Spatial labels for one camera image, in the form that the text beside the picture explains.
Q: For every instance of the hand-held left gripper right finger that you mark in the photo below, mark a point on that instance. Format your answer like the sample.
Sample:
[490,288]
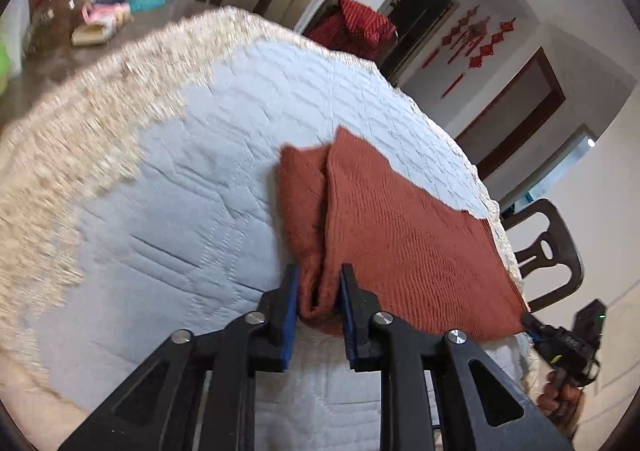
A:
[346,321]

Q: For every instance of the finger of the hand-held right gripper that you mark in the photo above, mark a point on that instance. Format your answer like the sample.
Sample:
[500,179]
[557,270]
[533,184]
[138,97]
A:
[535,328]

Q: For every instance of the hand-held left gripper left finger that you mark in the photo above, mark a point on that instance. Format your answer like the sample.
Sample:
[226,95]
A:
[292,321]

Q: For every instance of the rust red knit sweater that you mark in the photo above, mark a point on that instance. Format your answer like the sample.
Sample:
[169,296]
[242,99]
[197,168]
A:
[400,241]

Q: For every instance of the person's right hand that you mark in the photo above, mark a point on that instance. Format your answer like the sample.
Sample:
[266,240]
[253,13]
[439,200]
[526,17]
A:
[560,401]

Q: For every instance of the quilted lace-edged blanket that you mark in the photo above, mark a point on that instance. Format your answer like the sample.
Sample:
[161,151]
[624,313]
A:
[175,211]

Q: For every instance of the brown wooden door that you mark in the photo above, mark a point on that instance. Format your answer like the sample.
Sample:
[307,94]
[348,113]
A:
[520,106]

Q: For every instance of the red checkered cloth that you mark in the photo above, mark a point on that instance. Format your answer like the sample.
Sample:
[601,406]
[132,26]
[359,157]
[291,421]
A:
[357,26]

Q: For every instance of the dark glass door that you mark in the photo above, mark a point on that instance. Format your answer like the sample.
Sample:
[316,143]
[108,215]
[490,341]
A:
[420,16]

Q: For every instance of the teal plastic object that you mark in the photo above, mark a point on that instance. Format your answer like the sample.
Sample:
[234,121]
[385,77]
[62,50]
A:
[145,2]

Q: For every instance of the pink ribbon gift box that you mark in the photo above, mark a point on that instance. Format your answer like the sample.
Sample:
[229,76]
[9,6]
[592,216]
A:
[102,23]

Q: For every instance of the glass jar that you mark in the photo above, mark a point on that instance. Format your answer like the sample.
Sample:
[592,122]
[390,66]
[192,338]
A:
[55,21]

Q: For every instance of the red knot wall decoration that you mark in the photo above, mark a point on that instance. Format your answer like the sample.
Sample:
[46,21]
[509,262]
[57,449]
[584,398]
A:
[472,28]
[442,46]
[487,53]

